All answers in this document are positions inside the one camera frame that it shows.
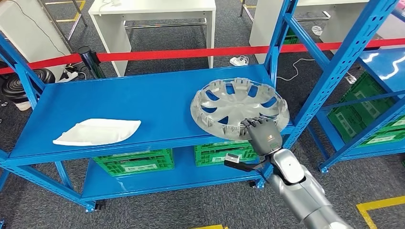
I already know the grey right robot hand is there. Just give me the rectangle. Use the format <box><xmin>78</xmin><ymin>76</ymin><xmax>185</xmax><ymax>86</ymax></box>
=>
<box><xmin>240</xmin><ymin>116</ymin><xmax>284</xmax><ymax>157</ymax></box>

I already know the silver plastic hubcap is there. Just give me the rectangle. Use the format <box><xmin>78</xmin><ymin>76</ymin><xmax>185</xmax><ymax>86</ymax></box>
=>
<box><xmin>190</xmin><ymin>77</ymin><xmax>290</xmax><ymax>141</ymax></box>

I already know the blue metal shelf rack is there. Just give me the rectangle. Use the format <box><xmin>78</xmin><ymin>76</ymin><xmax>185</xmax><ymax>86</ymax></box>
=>
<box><xmin>0</xmin><ymin>0</ymin><xmax>401</xmax><ymax>213</ymax></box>
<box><xmin>308</xmin><ymin>6</ymin><xmax>405</xmax><ymax>174</ymax></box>

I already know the white plastic car part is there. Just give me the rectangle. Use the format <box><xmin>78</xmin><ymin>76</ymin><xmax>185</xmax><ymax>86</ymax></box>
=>
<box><xmin>52</xmin><ymin>118</ymin><xmax>142</xmax><ymax>147</ymax></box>

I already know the white power adapter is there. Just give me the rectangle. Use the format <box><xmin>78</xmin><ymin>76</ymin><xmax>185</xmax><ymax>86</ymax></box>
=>
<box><xmin>229</xmin><ymin>55</ymin><xmax>251</xmax><ymax>67</ymax></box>

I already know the yellow floor tape square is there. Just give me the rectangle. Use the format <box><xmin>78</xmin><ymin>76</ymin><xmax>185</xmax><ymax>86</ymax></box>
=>
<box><xmin>356</xmin><ymin>196</ymin><xmax>405</xmax><ymax>229</ymax></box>
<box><xmin>190</xmin><ymin>224</ymin><xmax>228</xmax><ymax>229</ymax></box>

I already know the red barrier belt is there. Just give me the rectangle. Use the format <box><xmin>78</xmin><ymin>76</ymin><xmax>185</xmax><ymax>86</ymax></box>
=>
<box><xmin>0</xmin><ymin>38</ymin><xmax>405</xmax><ymax>75</ymax></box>

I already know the white power strip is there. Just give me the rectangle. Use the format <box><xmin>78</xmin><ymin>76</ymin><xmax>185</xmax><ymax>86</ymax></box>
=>
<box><xmin>57</xmin><ymin>70</ymin><xmax>80</xmax><ymax>83</ymax></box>

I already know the person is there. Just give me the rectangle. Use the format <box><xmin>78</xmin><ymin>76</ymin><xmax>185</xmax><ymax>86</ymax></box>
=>
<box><xmin>14</xmin><ymin>101</ymin><xmax>32</xmax><ymax>112</ymax></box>

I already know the black round stool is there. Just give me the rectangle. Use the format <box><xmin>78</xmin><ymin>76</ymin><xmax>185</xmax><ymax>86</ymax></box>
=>
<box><xmin>0</xmin><ymin>68</ymin><xmax>56</xmax><ymax>104</ymax></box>

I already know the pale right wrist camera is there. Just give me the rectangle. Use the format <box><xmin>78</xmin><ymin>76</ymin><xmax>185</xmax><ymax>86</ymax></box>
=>
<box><xmin>224</xmin><ymin>154</ymin><xmax>269</xmax><ymax>173</ymax></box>

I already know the white power cable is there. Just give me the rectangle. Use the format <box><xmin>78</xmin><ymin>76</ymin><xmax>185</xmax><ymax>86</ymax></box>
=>
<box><xmin>276</xmin><ymin>58</ymin><xmax>316</xmax><ymax>82</ymax></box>

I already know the black stanchion post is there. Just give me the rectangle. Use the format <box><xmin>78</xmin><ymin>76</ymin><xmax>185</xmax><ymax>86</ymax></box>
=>
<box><xmin>77</xmin><ymin>46</ymin><xmax>106</xmax><ymax>80</ymax></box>

